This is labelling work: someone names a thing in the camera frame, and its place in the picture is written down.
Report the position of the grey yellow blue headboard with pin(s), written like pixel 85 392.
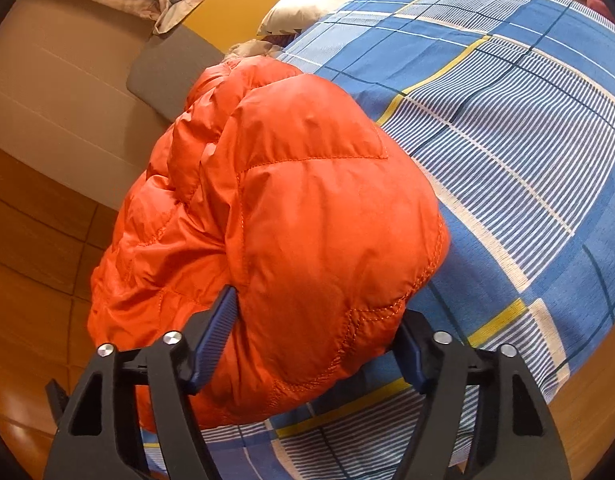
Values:
pixel 177 60

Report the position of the pink cloth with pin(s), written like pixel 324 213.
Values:
pixel 600 5

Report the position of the wooden wardrobe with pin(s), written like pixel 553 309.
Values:
pixel 32 260

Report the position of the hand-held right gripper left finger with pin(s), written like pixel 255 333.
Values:
pixel 215 340

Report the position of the orange puffer jacket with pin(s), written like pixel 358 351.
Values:
pixel 297 210

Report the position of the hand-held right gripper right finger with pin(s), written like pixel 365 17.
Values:
pixel 417 360

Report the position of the bed with blue plaid sheet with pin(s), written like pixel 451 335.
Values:
pixel 512 135

